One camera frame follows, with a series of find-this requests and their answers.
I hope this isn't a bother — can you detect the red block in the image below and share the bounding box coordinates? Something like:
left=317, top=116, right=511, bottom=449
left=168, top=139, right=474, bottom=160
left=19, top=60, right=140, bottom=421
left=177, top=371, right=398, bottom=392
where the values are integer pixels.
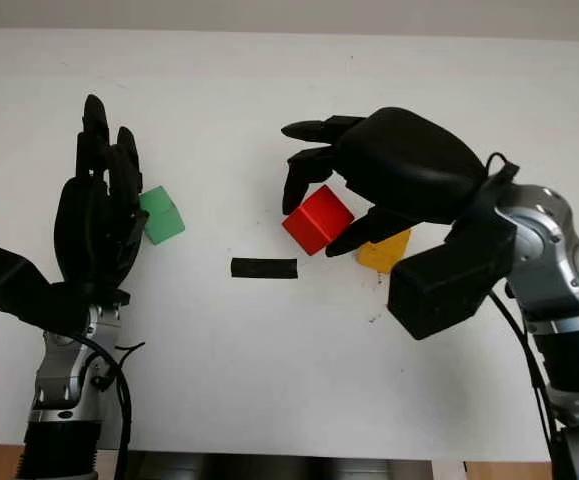
left=281, top=184, right=355, bottom=257

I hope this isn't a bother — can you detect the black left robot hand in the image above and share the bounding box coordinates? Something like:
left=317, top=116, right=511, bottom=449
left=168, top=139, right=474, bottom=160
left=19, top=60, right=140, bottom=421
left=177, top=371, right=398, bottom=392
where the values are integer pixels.
left=48, top=93, right=150, bottom=304

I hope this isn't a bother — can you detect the yellow block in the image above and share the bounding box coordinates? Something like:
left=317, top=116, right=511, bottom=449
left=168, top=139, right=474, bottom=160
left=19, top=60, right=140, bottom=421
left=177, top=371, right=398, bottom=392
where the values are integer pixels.
left=357, top=227, right=413, bottom=274

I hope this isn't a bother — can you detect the green block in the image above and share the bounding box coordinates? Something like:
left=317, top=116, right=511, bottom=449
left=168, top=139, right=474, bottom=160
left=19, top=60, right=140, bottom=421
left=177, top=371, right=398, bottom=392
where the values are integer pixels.
left=138, top=186, right=187, bottom=247

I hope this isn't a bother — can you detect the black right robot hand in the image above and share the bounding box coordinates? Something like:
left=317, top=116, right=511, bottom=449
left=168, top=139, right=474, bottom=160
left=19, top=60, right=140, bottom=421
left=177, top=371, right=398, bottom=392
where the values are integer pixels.
left=280, top=106, right=490, bottom=259

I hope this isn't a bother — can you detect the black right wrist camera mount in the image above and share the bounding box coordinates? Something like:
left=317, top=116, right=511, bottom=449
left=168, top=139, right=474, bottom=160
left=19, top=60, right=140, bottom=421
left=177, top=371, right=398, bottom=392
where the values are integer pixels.
left=386, top=219, right=518, bottom=342

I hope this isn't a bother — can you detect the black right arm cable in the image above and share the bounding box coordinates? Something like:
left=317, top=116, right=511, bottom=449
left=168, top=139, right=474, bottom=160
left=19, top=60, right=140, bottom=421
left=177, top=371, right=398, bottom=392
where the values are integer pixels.
left=483, top=152, right=568, bottom=480

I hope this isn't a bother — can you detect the black tape strip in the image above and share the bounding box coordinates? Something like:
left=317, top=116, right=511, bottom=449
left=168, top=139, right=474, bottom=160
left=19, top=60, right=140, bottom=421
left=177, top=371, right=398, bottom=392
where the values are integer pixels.
left=229, top=257, right=299, bottom=281

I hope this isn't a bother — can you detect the dark grey robot body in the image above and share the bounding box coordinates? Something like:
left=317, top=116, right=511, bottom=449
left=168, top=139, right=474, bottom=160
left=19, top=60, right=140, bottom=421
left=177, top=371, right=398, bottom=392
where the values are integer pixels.
left=118, top=452, right=435, bottom=480

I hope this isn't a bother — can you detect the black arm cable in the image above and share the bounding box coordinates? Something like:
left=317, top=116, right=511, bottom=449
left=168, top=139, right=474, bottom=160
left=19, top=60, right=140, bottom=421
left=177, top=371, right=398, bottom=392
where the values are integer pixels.
left=483, top=152, right=568, bottom=480
left=51, top=332, right=146, bottom=480

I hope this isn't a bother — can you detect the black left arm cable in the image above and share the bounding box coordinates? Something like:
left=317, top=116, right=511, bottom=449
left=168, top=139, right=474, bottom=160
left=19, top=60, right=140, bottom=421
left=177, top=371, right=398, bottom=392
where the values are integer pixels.
left=51, top=332, right=146, bottom=480

